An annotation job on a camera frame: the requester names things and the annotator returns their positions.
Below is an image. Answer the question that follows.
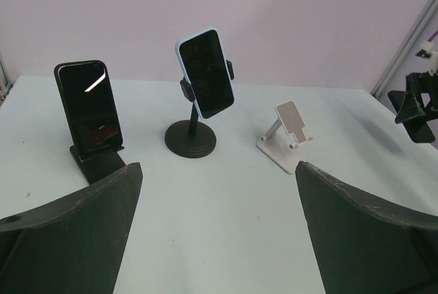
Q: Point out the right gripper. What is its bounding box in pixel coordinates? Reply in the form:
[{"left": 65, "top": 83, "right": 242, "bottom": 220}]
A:
[{"left": 388, "top": 72, "right": 437, "bottom": 143}]

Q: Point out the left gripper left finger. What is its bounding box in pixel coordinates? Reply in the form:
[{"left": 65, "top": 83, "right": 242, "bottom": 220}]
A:
[{"left": 1, "top": 163, "right": 142, "bottom": 293}]

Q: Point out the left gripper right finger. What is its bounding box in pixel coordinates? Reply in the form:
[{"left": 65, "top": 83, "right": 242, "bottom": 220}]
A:
[{"left": 295, "top": 161, "right": 437, "bottom": 293}]

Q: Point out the white folding phone stand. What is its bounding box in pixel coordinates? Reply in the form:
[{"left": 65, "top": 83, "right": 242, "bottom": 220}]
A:
[{"left": 256, "top": 101, "right": 313, "bottom": 174}]

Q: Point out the black round-base clamp stand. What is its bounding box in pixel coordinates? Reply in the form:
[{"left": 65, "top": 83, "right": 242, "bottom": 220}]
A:
[{"left": 164, "top": 78, "right": 217, "bottom": 159}]

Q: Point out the black phone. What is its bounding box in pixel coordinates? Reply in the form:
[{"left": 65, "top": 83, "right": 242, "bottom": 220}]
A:
[{"left": 54, "top": 60, "right": 123, "bottom": 158}]

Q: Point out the black folding phone stand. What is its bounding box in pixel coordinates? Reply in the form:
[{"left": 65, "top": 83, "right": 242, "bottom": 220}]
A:
[{"left": 69, "top": 146, "right": 126, "bottom": 185}]

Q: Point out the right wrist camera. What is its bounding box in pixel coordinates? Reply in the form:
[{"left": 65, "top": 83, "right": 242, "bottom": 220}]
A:
[{"left": 415, "top": 41, "right": 437, "bottom": 75}]

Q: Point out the right aluminium corner post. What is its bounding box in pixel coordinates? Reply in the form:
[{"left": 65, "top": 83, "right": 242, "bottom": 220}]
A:
[{"left": 371, "top": 0, "right": 437, "bottom": 99}]

